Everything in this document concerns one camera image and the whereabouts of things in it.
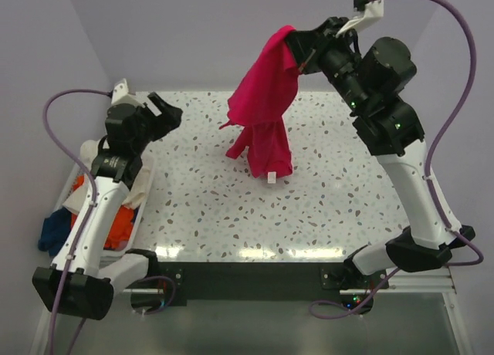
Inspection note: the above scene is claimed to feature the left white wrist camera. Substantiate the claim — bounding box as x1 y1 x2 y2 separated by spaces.
110 78 144 107

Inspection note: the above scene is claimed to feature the orange t shirt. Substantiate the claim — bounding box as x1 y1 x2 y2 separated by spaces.
63 175 137 251

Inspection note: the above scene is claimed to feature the blue t shirt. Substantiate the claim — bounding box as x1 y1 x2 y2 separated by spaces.
37 208 73 257

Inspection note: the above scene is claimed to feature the magenta t shirt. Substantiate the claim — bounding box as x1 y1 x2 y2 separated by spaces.
221 25 299 178

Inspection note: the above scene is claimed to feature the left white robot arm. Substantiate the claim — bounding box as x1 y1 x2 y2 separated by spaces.
32 92 183 320

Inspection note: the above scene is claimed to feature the white laundry basket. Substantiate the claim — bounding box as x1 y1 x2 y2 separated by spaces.
62 154 155 259

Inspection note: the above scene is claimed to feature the cream t shirt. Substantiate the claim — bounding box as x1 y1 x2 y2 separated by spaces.
80 140 154 209

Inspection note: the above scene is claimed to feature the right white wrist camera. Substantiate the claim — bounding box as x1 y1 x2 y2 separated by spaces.
336 0 384 38

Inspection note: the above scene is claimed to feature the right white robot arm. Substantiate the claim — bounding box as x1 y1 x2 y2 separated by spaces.
285 17 475 285

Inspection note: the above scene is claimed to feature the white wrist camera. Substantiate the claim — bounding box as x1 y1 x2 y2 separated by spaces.
110 78 144 107
336 0 384 38

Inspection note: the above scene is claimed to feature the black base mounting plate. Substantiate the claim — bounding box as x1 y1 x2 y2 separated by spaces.
129 260 389 308

